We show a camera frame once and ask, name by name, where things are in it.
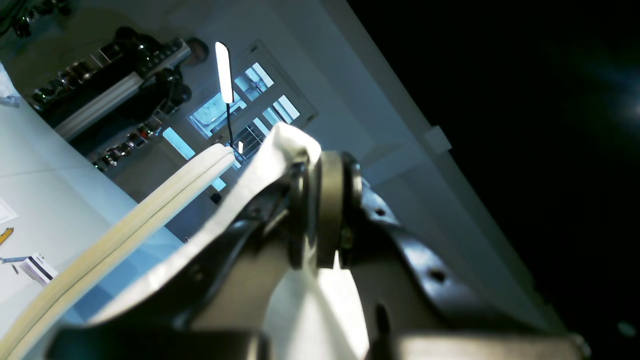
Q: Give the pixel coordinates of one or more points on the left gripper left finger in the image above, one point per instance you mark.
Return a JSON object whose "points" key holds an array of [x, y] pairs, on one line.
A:
{"points": [[177, 321]]}

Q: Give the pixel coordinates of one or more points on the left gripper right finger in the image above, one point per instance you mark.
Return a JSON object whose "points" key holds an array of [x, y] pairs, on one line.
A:
{"points": [[416, 307]]}

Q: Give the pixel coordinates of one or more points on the white printed t-shirt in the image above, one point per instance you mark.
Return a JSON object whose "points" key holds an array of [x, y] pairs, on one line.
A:
{"points": [[304, 324]]}

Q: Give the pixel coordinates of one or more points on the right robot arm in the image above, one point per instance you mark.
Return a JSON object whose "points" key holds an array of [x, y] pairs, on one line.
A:
{"points": [[115, 99]]}

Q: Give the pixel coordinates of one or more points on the bright tube lamp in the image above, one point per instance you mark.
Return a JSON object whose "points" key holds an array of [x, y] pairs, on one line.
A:
{"points": [[222, 58]]}

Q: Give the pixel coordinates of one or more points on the person in background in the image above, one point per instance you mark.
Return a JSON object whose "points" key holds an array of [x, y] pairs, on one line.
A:
{"points": [[199, 52]]}

